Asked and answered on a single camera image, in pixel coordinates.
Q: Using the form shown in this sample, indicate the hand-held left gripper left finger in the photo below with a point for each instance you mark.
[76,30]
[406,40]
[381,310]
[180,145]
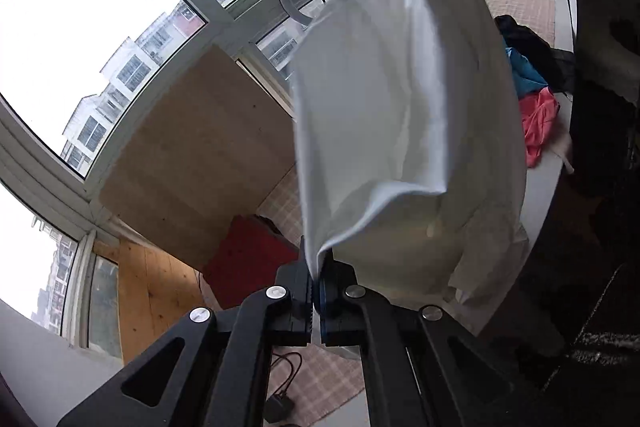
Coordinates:
[299,303]

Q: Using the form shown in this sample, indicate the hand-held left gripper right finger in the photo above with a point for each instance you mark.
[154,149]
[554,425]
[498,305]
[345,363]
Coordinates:
[325,302]

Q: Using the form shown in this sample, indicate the white shirt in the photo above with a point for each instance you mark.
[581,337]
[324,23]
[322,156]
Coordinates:
[400,107]

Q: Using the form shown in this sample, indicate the red cloth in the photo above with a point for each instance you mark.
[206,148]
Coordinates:
[245,257]

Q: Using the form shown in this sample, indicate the checkered floor rug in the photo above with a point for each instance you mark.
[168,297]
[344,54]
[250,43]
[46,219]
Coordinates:
[320,382]

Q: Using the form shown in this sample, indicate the light wooden board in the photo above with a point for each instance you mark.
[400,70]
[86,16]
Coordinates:
[200,147]

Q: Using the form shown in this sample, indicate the pink garment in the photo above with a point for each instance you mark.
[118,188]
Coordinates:
[537,122]

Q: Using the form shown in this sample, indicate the apartment buildings outside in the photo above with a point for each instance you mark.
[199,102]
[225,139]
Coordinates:
[125,67]

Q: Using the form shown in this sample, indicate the blue garment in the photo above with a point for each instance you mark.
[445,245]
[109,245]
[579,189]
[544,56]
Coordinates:
[522,72]

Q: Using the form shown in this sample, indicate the person's black tweed jacket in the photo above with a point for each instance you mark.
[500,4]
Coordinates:
[610,157]

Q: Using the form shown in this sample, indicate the black garment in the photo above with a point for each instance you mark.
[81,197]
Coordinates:
[530,37]

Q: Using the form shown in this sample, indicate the pink checkered blanket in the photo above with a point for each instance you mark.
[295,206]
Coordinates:
[525,14]

